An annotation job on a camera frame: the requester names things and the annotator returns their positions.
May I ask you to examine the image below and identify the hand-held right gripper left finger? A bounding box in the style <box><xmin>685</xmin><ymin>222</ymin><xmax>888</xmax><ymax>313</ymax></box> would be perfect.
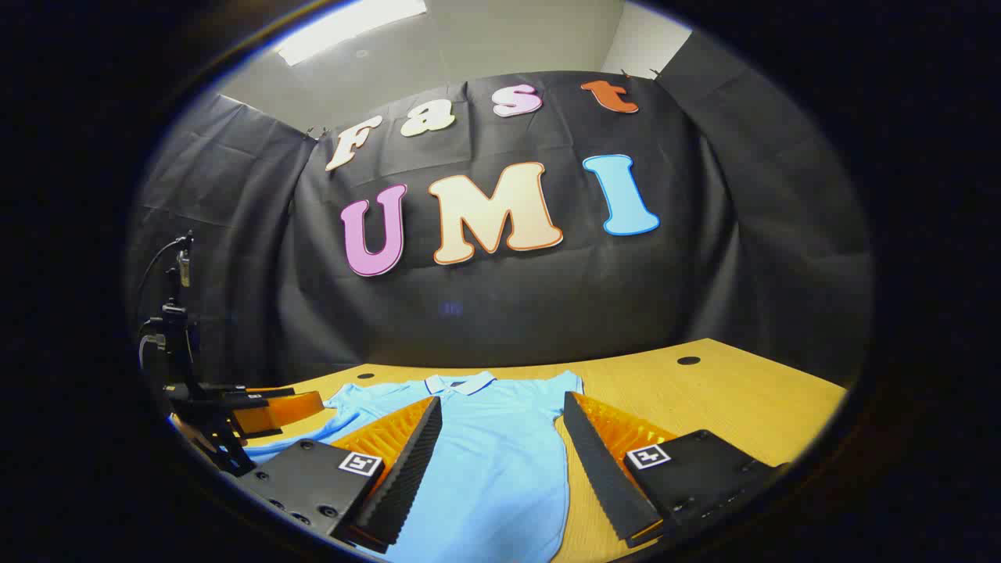
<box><xmin>233</xmin><ymin>395</ymin><xmax>443</xmax><ymax>554</ymax></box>

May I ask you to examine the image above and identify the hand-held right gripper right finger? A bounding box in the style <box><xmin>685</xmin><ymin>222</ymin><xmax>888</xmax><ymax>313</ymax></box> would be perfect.
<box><xmin>561</xmin><ymin>389</ymin><xmax>789</xmax><ymax>548</ymax></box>

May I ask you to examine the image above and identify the light blue T-shirt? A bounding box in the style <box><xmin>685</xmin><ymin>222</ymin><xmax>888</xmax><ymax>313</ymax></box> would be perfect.
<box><xmin>244</xmin><ymin>371</ymin><xmax>586</xmax><ymax>563</ymax></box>

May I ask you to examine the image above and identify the black backdrop cloth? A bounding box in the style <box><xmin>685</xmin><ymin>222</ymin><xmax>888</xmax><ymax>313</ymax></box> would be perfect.
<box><xmin>125</xmin><ymin>30</ymin><xmax>873</xmax><ymax>392</ymax></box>

